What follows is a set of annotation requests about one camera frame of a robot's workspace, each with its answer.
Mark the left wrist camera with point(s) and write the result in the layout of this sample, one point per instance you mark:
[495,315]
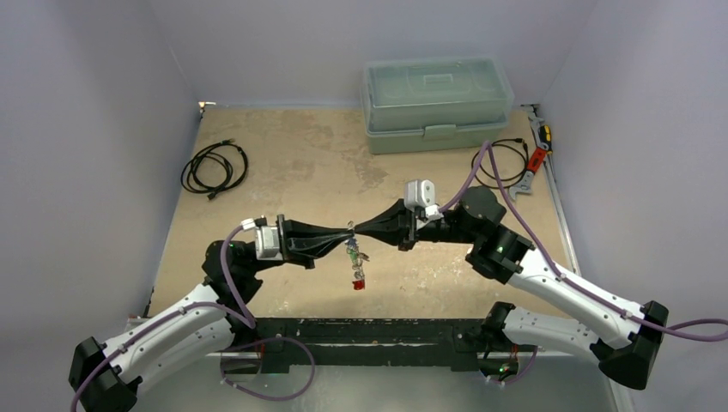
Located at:
[267,240]

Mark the green plastic toolbox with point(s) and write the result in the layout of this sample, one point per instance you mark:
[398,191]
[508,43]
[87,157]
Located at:
[432,104]

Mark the red handled adjustable wrench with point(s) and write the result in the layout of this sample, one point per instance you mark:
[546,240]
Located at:
[532,166]

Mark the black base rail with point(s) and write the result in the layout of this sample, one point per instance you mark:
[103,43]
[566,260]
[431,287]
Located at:
[460,344]

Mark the yellow black tool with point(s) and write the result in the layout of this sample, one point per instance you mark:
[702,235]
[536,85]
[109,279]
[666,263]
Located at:
[540,130]

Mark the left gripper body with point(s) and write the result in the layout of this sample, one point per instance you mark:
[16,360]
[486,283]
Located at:
[281,226]

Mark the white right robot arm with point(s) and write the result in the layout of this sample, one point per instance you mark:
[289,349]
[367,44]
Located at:
[620,336]

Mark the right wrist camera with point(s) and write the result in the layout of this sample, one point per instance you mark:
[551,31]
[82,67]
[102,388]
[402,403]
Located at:
[419,198]

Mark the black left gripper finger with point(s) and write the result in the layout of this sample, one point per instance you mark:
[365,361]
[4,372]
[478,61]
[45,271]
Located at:
[301,231]
[305,251]

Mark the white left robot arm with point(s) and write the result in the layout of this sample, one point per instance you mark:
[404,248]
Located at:
[110,375]

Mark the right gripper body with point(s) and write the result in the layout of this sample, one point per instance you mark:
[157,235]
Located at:
[405,228]

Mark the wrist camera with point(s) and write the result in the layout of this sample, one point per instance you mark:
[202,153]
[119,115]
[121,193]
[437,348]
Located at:
[267,240]
[419,198]

